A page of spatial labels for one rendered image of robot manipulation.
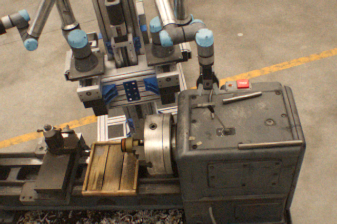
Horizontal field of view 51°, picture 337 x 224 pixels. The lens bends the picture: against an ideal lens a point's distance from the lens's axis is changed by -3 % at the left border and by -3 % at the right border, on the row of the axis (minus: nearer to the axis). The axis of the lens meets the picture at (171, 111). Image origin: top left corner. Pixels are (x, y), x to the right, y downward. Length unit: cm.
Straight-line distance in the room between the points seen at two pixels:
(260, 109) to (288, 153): 27
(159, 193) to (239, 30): 294
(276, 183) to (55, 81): 304
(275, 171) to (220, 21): 318
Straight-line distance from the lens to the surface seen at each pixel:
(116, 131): 323
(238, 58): 413
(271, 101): 186
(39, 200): 214
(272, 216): 220
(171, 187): 201
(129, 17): 236
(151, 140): 177
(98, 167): 216
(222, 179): 180
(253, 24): 468
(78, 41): 224
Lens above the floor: 256
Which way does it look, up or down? 46 degrees down
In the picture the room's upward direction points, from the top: 9 degrees counter-clockwise
